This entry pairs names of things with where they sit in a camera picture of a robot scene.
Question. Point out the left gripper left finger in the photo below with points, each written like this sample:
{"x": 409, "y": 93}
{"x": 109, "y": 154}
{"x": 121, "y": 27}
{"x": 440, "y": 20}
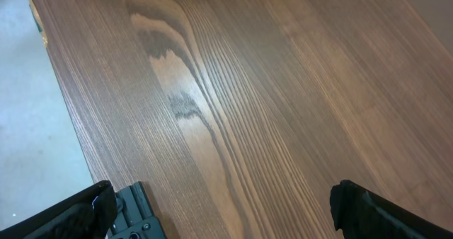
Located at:
{"x": 87, "y": 214}

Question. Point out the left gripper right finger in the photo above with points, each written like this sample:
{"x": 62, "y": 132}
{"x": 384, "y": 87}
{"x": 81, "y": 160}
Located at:
{"x": 362, "y": 214}

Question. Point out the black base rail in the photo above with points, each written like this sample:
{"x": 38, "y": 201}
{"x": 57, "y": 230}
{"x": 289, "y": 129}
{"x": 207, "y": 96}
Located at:
{"x": 135, "y": 217}

